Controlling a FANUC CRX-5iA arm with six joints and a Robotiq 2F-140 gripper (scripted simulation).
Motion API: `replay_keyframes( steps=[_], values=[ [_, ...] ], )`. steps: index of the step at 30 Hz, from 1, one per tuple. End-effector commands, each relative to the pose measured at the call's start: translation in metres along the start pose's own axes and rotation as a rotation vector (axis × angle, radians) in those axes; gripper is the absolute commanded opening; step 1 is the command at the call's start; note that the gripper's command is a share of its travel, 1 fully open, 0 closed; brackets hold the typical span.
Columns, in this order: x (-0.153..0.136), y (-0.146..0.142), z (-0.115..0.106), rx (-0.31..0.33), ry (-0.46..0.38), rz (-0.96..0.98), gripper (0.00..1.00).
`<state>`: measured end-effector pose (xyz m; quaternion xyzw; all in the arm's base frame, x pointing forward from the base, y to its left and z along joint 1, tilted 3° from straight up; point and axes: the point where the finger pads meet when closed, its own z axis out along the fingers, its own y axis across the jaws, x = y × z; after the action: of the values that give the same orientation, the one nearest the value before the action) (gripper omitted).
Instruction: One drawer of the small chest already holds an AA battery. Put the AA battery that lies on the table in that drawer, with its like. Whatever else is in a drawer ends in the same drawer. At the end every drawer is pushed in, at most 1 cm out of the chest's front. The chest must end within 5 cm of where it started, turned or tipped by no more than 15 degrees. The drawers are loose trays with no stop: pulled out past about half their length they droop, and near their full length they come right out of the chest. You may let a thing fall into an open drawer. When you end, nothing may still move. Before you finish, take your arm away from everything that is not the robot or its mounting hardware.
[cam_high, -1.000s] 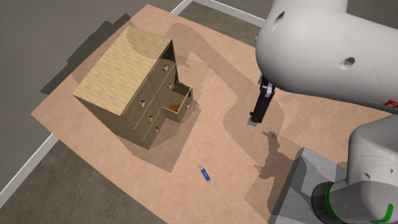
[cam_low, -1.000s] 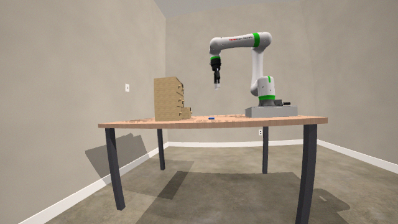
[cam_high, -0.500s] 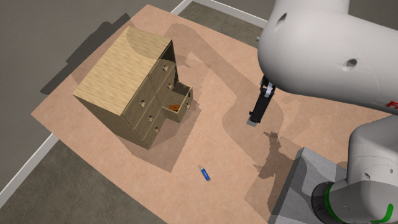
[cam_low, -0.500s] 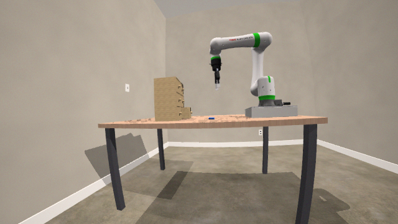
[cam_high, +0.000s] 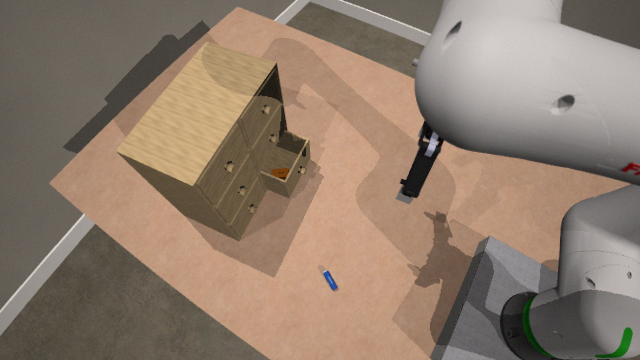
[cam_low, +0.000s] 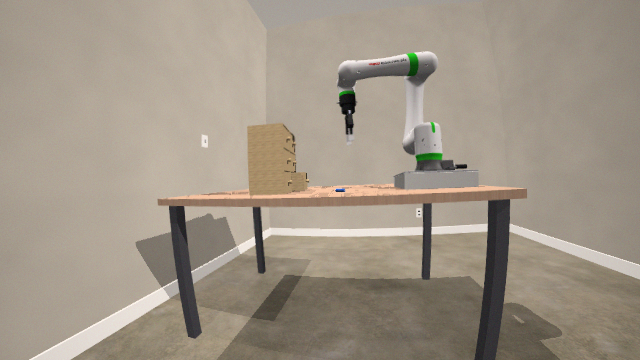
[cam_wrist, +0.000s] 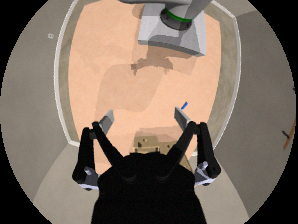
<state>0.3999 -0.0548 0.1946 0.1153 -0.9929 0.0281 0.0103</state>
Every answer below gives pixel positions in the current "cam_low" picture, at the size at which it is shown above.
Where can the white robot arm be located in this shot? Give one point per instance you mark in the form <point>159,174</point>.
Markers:
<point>416,67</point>

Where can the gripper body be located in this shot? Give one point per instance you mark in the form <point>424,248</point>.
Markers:
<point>346,108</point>

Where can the small wooden chest of drawers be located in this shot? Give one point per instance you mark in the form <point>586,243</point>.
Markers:
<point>266,159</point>

